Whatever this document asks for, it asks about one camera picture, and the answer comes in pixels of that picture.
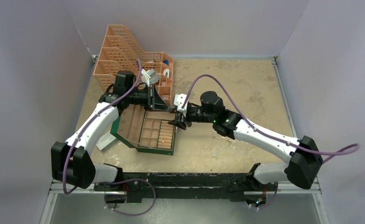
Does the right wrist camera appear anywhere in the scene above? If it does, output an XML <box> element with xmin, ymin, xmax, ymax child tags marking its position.
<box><xmin>173</xmin><ymin>94</ymin><xmax>187</xmax><ymax>112</ymax></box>

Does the white paper card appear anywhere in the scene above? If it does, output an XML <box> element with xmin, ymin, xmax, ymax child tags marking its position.
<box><xmin>96</xmin><ymin>133</ymin><xmax>117</xmax><ymax>151</ymax></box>

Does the peach mesh file organizer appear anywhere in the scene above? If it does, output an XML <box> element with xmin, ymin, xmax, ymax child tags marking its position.
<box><xmin>93</xmin><ymin>25</ymin><xmax>174</xmax><ymax>105</ymax></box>

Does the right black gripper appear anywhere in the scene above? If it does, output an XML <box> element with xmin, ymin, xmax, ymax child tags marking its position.
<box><xmin>168</xmin><ymin>104</ymin><xmax>216</xmax><ymax>130</ymax></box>

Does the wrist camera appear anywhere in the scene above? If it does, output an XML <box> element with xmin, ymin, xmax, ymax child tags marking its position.
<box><xmin>141</xmin><ymin>69</ymin><xmax>160</xmax><ymax>87</ymax></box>
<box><xmin>173</xmin><ymin>94</ymin><xmax>187</xmax><ymax>112</ymax></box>

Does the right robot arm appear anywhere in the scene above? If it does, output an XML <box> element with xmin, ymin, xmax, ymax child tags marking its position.
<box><xmin>169</xmin><ymin>91</ymin><xmax>323</xmax><ymax>190</ymax></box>

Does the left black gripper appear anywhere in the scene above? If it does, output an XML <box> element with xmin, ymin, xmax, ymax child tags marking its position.
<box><xmin>126</xmin><ymin>84</ymin><xmax>170</xmax><ymax>112</ymax></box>

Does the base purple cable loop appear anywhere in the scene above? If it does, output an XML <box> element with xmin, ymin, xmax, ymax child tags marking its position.
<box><xmin>104</xmin><ymin>179</ymin><xmax>157</xmax><ymax>217</ymax></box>

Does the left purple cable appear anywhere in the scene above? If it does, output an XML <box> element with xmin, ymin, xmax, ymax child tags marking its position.
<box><xmin>62</xmin><ymin>58</ymin><xmax>143</xmax><ymax>196</ymax></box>

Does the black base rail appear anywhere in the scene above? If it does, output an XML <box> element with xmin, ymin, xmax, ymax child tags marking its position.
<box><xmin>94</xmin><ymin>172</ymin><xmax>276</xmax><ymax>203</ymax></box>

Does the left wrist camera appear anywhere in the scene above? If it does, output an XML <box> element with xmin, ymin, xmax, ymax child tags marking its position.
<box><xmin>141</xmin><ymin>69</ymin><xmax>160</xmax><ymax>87</ymax></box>

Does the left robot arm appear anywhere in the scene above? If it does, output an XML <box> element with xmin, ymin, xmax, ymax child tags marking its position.
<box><xmin>51</xmin><ymin>69</ymin><xmax>170</xmax><ymax>194</ymax></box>

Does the green jewelry box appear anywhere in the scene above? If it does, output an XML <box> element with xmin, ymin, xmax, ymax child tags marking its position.
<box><xmin>110</xmin><ymin>105</ymin><xmax>176</xmax><ymax>155</ymax></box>

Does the silver stapler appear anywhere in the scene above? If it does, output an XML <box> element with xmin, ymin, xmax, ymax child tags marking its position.
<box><xmin>163</xmin><ymin>69</ymin><xmax>170</xmax><ymax>78</ymax></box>

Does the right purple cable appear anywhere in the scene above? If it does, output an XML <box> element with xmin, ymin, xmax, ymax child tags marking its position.
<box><xmin>182</xmin><ymin>74</ymin><xmax>361</xmax><ymax>164</ymax></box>

